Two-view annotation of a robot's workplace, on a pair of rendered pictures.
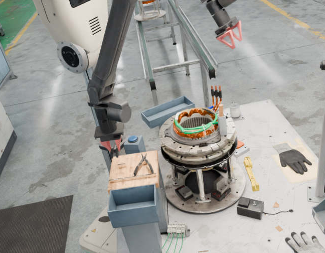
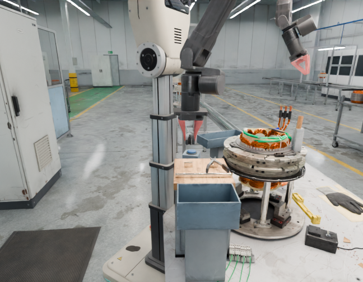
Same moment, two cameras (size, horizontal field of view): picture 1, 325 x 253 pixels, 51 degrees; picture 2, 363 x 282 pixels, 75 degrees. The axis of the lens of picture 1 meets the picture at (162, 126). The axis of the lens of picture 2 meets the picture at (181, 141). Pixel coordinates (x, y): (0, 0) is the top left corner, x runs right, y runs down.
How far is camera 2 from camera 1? 0.65 m
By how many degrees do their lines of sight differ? 16
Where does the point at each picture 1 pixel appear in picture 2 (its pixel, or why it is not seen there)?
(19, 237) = (40, 259)
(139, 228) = (208, 236)
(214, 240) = (288, 271)
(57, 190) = (87, 220)
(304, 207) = not seen: outside the picture
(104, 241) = (129, 271)
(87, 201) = (113, 233)
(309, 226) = not seen: outside the picture
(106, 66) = (213, 20)
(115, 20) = not seen: outside the picture
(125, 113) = (221, 83)
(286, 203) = (357, 239)
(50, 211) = (77, 238)
